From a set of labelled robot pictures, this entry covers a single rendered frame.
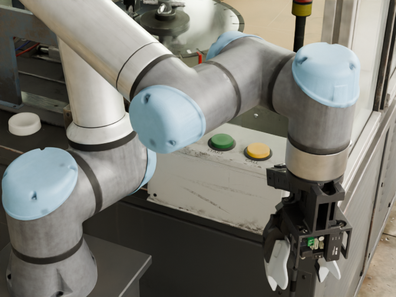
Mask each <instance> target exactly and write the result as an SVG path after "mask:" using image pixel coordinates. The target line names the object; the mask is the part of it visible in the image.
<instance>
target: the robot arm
mask: <svg viewBox="0 0 396 297"><path fill-rule="evenodd" d="M19 1H20V2H21V3H22V4H23V5H24V6H26V7H27V8H28V9H29V10H30V11H31V12H32V13H33V14H34V15H35V16H36V17H37V18H38V19H40V20H41V21H42V22H43V23H44V24H45V25H46V26H47V27H48V28H49V29H50V30H51V31H52V32H54V33H55V34H56V37H57V43H58V48H59V52H60V57H61V63H62V69H63V72H64V78H65V83H66V86H67V92H68V98H69V101H70V107H71V112H72V118H73V121H72V123H71V124H70V125H69V126H68V128H67V139H68V145H69V148H68V149H66V150H62V149H60V148H54V147H46V148H45V149H44V150H40V148H38V149H35V150H31V151H29V152H26V153H24V154H22V155H21V156H19V157H18V158H16V159H15V160H14V161H13V162H12V163H11V164H10V165H9V166H8V167H7V169H6V170H5V173H4V175H3V178H2V204H3V207H4V209H5V213H6V219H7V224H8V230H9V237H10V240H11V246H12V250H11V255H10V258H9V262H8V267H7V270H6V282H7V286H8V291H9V294H10V295H11V297H86V296H87V295H88V294H89V293H90V292H91V291H92V290H93V288H94V287H95V284H96V282H97V276H98V275H97V263H96V261H95V257H94V255H93V254H92V252H91V251H90V250H89V248H88V245H87V243H86V241H85V239H84V238H83V226H82V223H83V221H85V220H87V219H88V218H90V217H91V216H93V215H95V214H97V213H98V212H100V211H102V210H104V209H105V208H107V207H109V206H110V205H112V204H114V203H115V202H117V201H119V200H120V199H122V198H124V197H126V196H128V195H131V194H133V193H135V192H136V191H137V190H138V189H139V188H140V187H141V186H143V185H145V184H146V183H147V182H148V181H149V180H150V179H151V178H152V176H153V174H154V171H155V168H156V153H160V154H167V153H171V152H174V151H176V150H179V149H182V148H183V147H186V146H188V145H190V144H193V143H195V142H197V141H198V140H200V139H201V138H202V137H203V136H204V135H206V134H207V133H209V132H211V131H213V130H214V129H216V128H218V127H220V126H221V125H223V124H224V123H227V122H228V121H230V120H232V119H234V118H236V117H237V116H239V115H241V114H243V113H244V112H246V111H248V110H250V109H251V108H253V107H254V106H256V105H259V106H261V107H264V108H266V109H268V110H270V111H273V112H274V113H277V114H281V115H283V116H286V117H287V118H288V119H289V124H288V135H287V140H286V153H285V163H281V164H276V165H274V167H271V168H266V177H267V185H268V186H271V187H275V188H277V189H281V190H285V191H287V192H290V194H289V196H288V197H282V200H281V202H280V203H278V204H277V205H276V206H275V209H276V212H275V214H270V219H269V221H268V223H267V224H266V226H265V228H264V230H263V234H262V247H263V257H264V262H265V271H266V276H267V279H268V282H269V284H270V286H271V288H272V290H273V291H275V290H276V288H277V287H278V285H279V286H280V288H281V289H286V287H287V284H288V274H287V269H286V263H287V260H288V257H290V258H291V260H292V262H293V264H294V266H295V268H297V267H298V262H299V259H300V258H301V259H304V258H307V257H312V259H316V260H315V265H314V267H315V271H316V274H317V277H318V280H319V282H323V281H324V279H325V277H326V276H327V274H328V272H329V271H330V272H331V273H332V274H333V275H334V276H335V277H336V278H337V279H338V280H339V279H340V277H341V276H340V272H339V269H338V266H337V264H336V262H335V261H336V260H339V257H340V253H342V255H343V256H344V258H345V259H348V253H349V246H350V241H351V235H352V226H351V224H350V223H349V221H348V220H347V218H346V217H345V215H344V214H343V212H342V211H341V209H340V208H339V206H338V202H339V201H343V200H344V198H345V190H344V188H343V187H342V186H341V184H342V183H343V181H344V174H345V171H346V169H347V162H348V154H349V148H350V147H351V146H352V141H351V136H352V128H353V124H354V116H355V109H356V104H357V100H358V98H359V74H360V68H361V66H360V61H359V59H358V57H357V55H356V54H355V53H354V52H353V51H351V50H350V49H349V48H347V47H344V46H342V45H338V44H332V45H331V44H328V43H326V42H316V43H312V44H308V45H305V46H303V47H302V48H300V49H299V50H298V52H297V53H295V52H293V51H290V50H288V49H285V48H282V47H280V46H278V45H275V44H272V43H270V42H267V41H265V40H264V39H262V38H261V37H258V36H256V35H251V34H244V33H242V32H239V31H228V32H225V33H223V34H222V35H220V36H219V37H218V39H217V41H216V42H214V43H213V44H212V45H211V47H210V48H209V51H208V53H207V56H206V61H205V62H203V63H200V64H198V65H196V66H194V67H192V68H189V67H188V66H187V65H186V64H185V63H183V62H182V61H181V60H179V59H178V58H177V57H176V56H175V55H173V54H172V53H171V52H170V51H169V50H168V49H167V48H166V47H164V46H163V45H162V44H161V43H159V42H158V40H156V39H155V38H154V37H152V36H151V35H150V34H149V33H148V32H147V31H146V30H145V29H143V28H142V27H141V26H140V25H139V24H138V23H136V22H135V21H134V20H133V19H132V18H130V17H129V16H128V15H127V14H126V13H125V12H124V11H122V10H121V9H120V8H119V7H118V6H117V5H116V4H114V3H113V2H112V1H111V0H19ZM123 97H124V98H125V99H127V100H128V101H129V102H130V107H129V113H127V112H125V108H124V101H123ZM344 232H346V233H347V235H348V237H347V242H346V247H345V246H344V244H343V242H342V241H343V236H344ZM285 235H286V236H288V238H287V237H286V236H285ZM293 251H294V252H293Z"/></svg>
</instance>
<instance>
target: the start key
mask: <svg viewBox="0 0 396 297"><path fill-rule="evenodd" d="M211 145H212V146H214V147H216V148H219V149H226V148H229V147H231V146H232V145H233V138H232V136H230V135H228V134H223V133H220V134H215V135H214V136H213V137H212V138H211Z"/></svg>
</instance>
